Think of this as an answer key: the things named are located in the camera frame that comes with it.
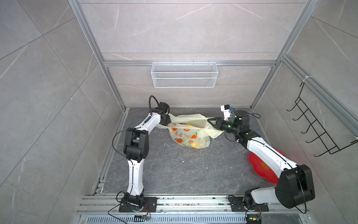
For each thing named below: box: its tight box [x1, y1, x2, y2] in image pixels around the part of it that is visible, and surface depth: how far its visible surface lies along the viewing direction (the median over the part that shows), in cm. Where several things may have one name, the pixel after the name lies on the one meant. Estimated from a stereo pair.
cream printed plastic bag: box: [155, 113, 225, 149], surface depth 90 cm
